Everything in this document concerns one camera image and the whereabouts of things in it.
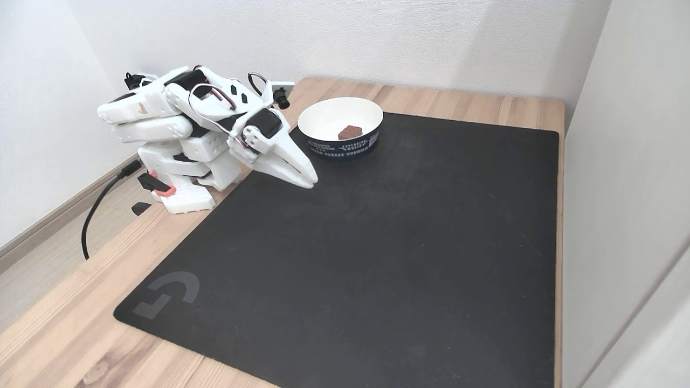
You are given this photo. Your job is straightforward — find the white paper bowl navy band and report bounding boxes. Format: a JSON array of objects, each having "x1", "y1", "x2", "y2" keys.
[{"x1": 298, "y1": 97, "x2": 384, "y2": 161}]

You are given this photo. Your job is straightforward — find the black desk mat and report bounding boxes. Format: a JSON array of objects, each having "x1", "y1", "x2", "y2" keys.
[{"x1": 113, "y1": 112, "x2": 560, "y2": 388}]

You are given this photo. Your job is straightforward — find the black and red table clamp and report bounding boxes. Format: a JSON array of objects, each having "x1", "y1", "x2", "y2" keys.
[{"x1": 132, "y1": 170, "x2": 176, "y2": 217}]

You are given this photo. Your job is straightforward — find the thick black cable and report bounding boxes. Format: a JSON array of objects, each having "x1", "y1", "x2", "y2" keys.
[{"x1": 81, "y1": 160, "x2": 144, "y2": 260}]

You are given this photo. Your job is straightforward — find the beige wall baseboard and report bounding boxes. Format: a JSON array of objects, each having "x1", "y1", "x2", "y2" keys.
[{"x1": 0, "y1": 154, "x2": 142, "y2": 273}]

